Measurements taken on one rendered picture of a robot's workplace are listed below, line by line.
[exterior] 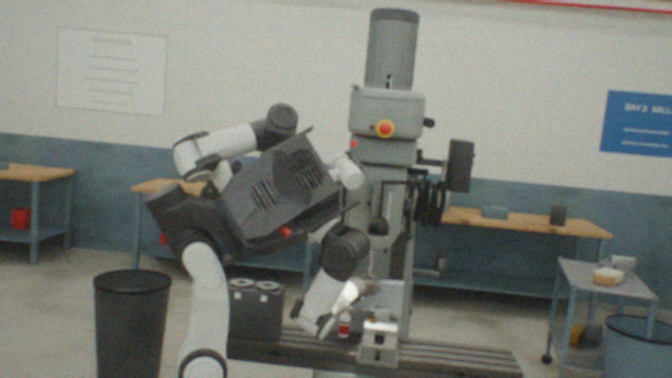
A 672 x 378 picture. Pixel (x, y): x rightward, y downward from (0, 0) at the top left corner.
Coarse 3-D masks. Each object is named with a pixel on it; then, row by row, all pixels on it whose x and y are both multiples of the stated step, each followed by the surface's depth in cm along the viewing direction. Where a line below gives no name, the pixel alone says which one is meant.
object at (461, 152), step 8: (456, 144) 246; (464, 144) 246; (472, 144) 246; (448, 152) 265; (456, 152) 247; (464, 152) 247; (472, 152) 246; (456, 160) 247; (464, 160) 247; (472, 160) 247; (448, 168) 260; (456, 168) 248; (464, 168) 247; (448, 176) 257; (456, 176) 248; (464, 176) 248; (448, 184) 254; (456, 184) 249; (464, 184) 248; (464, 192) 249
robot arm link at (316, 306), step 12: (324, 276) 180; (312, 288) 183; (324, 288) 180; (336, 288) 180; (300, 300) 186; (312, 300) 182; (324, 300) 181; (336, 300) 185; (300, 312) 185; (312, 312) 183; (324, 312) 183; (324, 324) 185; (324, 336) 191
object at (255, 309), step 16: (240, 288) 232; (256, 288) 234; (272, 288) 232; (240, 304) 232; (256, 304) 231; (272, 304) 230; (240, 320) 232; (256, 320) 232; (272, 320) 231; (240, 336) 233; (256, 336) 233; (272, 336) 232
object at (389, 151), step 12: (360, 144) 217; (372, 144) 216; (384, 144) 216; (396, 144) 216; (408, 144) 215; (360, 156) 217; (372, 156) 217; (384, 156) 217; (396, 156) 216; (408, 156) 216
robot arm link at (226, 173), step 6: (222, 162) 207; (234, 162) 208; (240, 162) 208; (222, 168) 206; (228, 168) 207; (234, 168) 207; (240, 168) 208; (222, 174) 205; (228, 174) 206; (234, 174) 212; (210, 180) 212; (216, 180) 206; (222, 180) 205; (228, 180) 205; (210, 186) 213; (216, 186) 208; (222, 186) 205
